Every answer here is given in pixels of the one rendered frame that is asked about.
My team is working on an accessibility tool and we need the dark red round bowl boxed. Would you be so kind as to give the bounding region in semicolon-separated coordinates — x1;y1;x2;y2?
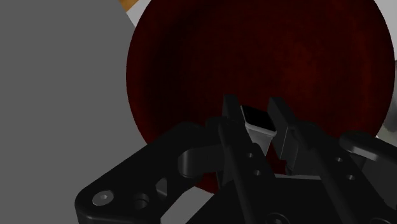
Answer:
125;0;396;195

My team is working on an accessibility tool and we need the silver smartwatch with black screen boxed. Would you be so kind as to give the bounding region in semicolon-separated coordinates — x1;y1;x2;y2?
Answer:
240;104;278;156

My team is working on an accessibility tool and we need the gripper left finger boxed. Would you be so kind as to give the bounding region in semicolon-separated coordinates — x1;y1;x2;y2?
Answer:
74;94;276;224

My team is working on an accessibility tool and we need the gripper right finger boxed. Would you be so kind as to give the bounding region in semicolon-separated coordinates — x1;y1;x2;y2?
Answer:
267;96;397;224

